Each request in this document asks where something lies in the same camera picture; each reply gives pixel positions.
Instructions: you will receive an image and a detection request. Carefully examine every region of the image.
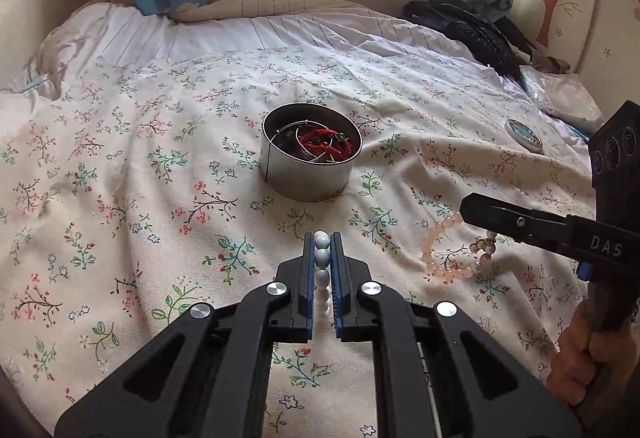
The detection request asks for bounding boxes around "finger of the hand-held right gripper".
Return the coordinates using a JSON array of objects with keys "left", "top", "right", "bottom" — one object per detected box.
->
[{"left": 459, "top": 192, "right": 571, "bottom": 249}]

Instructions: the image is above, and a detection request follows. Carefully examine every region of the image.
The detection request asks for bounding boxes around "round tin lid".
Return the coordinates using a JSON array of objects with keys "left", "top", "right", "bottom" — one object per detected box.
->
[{"left": 503, "top": 118, "right": 545, "bottom": 154}]

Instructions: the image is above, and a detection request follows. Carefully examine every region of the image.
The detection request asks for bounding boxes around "round metal tin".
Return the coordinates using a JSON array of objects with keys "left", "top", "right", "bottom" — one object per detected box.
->
[{"left": 259, "top": 102, "right": 364, "bottom": 203}]

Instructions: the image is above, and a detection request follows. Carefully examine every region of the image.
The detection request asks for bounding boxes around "red cord bracelet green bead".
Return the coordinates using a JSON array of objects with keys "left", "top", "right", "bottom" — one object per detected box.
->
[{"left": 299, "top": 127, "right": 357, "bottom": 165}]

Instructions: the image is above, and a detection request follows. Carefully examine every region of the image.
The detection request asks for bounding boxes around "floral print quilt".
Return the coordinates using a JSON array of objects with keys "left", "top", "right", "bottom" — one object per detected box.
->
[{"left": 0, "top": 0, "right": 618, "bottom": 438}]

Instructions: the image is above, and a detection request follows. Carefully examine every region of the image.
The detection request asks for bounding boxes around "white bead bracelet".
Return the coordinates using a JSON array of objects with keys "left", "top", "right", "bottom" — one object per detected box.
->
[{"left": 312, "top": 231, "right": 334, "bottom": 317}]

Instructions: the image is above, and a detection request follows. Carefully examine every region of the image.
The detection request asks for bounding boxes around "black jacket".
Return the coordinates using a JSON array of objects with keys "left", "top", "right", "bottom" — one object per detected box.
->
[{"left": 402, "top": 0, "right": 572, "bottom": 79}]

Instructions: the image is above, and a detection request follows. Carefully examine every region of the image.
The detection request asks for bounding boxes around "person's right hand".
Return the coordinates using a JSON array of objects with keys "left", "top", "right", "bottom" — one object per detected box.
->
[{"left": 545, "top": 302, "right": 617, "bottom": 415}]

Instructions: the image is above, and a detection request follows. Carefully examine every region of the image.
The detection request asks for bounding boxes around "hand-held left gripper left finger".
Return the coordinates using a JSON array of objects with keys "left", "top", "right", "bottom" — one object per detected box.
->
[{"left": 54, "top": 233, "right": 321, "bottom": 438}]

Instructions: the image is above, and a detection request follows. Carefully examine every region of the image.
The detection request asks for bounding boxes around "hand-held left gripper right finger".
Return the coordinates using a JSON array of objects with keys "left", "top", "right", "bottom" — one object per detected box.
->
[{"left": 330, "top": 232, "right": 583, "bottom": 438}]

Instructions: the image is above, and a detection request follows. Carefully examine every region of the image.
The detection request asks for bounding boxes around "thin silver bangle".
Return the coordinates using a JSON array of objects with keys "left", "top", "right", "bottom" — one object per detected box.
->
[{"left": 275, "top": 119, "right": 352, "bottom": 165}]

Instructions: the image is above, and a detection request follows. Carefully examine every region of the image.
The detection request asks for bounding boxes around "cream checked pillow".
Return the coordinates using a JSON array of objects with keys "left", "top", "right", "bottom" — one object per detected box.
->
[{"left": 174, "top": 0, "right": 363, "bottom": 24}]

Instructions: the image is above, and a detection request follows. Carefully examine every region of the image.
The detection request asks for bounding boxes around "clear plastic bag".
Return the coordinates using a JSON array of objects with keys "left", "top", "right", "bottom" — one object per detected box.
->
[{"left": 519, "top": 66, "right": 607, "bottom": 131}]

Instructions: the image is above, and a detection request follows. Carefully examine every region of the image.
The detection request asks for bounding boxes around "pink bead bracelet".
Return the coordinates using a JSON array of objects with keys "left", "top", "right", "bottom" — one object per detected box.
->
[{"left": 423, "top": 212, "right": 499, "bottom": 282}]

